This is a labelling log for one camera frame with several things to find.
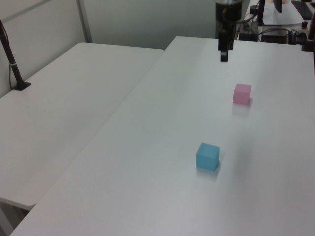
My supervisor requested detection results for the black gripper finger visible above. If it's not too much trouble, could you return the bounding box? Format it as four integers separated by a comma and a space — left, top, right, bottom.
218, 30, 230, 62
227, 27, 235, 51

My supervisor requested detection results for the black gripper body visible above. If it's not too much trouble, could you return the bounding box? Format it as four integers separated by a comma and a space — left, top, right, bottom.
215, 1, 244, 37

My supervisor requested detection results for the blue cube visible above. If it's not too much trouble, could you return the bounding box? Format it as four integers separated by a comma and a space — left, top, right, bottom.
195, 142, 221, 172

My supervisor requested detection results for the pink cube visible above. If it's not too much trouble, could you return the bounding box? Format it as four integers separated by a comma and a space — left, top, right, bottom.
232, 83, 252, 105

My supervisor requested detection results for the small black box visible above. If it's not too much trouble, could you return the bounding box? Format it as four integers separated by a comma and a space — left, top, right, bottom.
238, 31, 256, 41

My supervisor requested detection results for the black monitor stand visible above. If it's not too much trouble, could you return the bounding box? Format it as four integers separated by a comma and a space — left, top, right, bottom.
256, 0, 266, 26

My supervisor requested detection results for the black electronics box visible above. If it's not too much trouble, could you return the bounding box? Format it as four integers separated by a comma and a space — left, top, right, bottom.
260, 29, 289, 44

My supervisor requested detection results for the black keyboard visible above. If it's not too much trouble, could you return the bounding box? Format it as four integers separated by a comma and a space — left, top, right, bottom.
291, 0, 315, 20

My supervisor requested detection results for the white adjacent table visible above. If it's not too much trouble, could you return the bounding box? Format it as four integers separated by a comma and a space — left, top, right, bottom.
0, 42, 165, 211

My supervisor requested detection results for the grey partition post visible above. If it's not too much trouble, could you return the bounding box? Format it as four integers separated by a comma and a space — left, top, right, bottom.
75, 0, 93, 44

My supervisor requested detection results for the black camera stand pole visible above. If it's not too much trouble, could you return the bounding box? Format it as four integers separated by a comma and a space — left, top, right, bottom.
0, 19, 32, 92

